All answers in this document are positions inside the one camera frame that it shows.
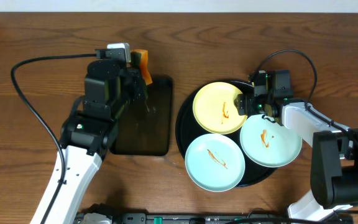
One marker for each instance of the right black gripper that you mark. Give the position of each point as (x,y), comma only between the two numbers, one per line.
(245,101)

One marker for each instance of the yellow plate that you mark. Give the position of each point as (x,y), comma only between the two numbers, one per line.
(214,109)

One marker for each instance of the orange green scrub sponge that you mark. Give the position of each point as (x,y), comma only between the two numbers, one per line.
(139,59)

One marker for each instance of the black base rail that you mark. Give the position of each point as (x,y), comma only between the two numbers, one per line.
(102,213)

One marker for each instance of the black rectangular tray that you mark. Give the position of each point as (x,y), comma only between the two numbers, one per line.
(144,129)

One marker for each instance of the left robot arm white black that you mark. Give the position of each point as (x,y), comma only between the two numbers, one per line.
(111,85)

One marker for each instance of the light blue plate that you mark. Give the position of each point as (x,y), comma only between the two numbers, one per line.
(215,162)
(267,143)

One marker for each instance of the light blue plate front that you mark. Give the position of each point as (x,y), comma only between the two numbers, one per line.
(215,162)

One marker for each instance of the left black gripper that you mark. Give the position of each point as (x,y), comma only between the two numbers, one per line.
(135,83)

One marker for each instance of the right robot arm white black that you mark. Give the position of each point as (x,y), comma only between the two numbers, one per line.
(334,162)

